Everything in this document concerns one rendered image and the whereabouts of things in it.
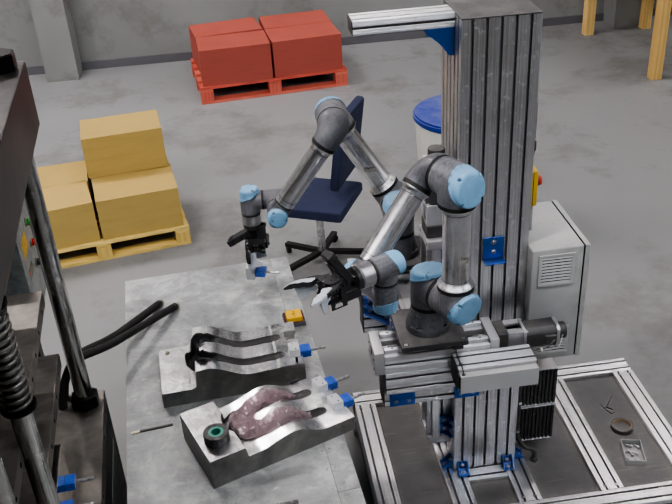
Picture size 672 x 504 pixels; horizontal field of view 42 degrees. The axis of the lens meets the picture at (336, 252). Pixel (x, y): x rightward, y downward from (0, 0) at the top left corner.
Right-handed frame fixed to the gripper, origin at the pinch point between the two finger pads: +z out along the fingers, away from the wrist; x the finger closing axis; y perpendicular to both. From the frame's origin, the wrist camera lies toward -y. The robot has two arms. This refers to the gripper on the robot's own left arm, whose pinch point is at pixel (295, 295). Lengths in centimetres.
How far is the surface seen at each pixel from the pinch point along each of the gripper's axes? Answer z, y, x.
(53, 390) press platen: 59, 33, 62
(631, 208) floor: -331, 125, 166
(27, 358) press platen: 65, 11, 44
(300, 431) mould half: -2, 55, 17
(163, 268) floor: -57, 107, 289
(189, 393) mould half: 16, 54, 61
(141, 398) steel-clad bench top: 29, 56, 74
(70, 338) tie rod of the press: 46, 26, 78
